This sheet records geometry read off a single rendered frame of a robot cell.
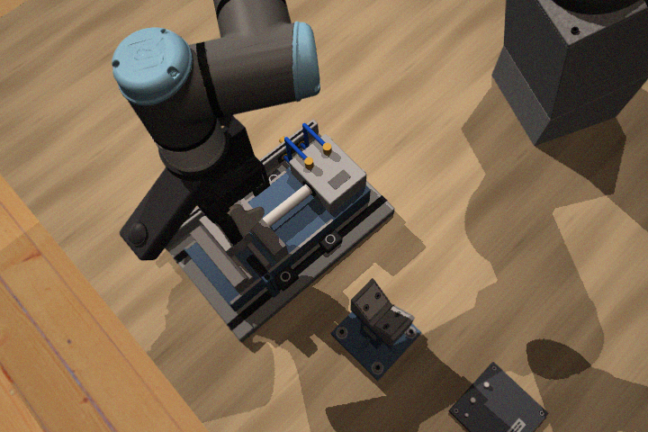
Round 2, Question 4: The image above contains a grey flat bar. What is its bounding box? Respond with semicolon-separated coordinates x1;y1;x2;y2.
247;242;271;270
231;256;255;284

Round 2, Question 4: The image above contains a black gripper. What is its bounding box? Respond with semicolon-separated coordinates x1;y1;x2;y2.
158;115;270;251

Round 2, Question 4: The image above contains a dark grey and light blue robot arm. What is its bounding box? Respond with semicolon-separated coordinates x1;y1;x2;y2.
112;0;320;261

